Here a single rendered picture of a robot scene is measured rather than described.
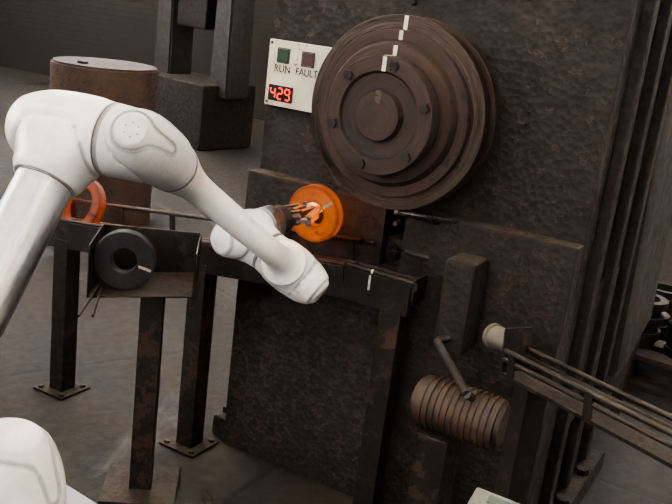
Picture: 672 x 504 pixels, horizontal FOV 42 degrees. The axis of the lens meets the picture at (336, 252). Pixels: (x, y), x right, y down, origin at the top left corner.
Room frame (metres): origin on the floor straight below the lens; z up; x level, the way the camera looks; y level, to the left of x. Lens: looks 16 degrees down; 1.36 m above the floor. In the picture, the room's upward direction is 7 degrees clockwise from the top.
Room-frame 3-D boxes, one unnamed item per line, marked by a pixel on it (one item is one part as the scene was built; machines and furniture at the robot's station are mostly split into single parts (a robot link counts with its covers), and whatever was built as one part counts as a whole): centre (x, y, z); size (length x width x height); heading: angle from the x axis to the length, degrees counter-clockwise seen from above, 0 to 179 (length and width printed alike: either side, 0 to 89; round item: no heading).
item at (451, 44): (2.17, -0.11, 1.11); 0.47 x 0.06 x 0.47; 62
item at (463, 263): (2.07, -0.33, 0.68); 0.11 x 0.08 x 0.24; 152
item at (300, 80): (2.43, 0.14, 1.15); 0.26 x 0.02 x 0.18; 62
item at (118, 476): (2.16, 0.48, 0.36); 0.26 x 0.20 x 0.72; 97
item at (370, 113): (2.09, -0.07, 1.11); 0.28 x 0.06 x 0.28; 62
